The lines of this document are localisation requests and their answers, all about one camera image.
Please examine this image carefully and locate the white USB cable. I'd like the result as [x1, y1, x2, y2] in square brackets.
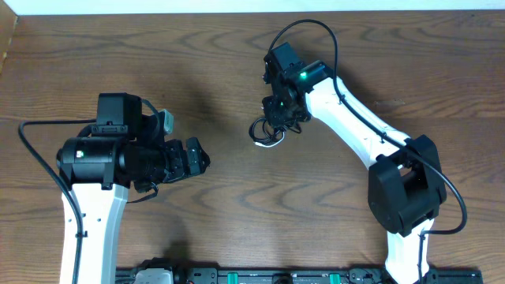
[254, 129, 286, 149]

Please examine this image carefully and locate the black USB cable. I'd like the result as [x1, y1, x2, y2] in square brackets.
[249, 116, 303, 146]

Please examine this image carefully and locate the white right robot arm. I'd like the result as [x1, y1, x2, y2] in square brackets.
[262, 43, 447, 283]

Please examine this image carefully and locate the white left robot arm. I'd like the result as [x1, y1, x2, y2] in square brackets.
[58, 137, 210, 283]

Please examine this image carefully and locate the brown side panel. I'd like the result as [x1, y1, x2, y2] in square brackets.
[0, 0, 18, 69]

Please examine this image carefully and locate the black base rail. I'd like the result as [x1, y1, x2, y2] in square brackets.
[111, 257, 484, 284]

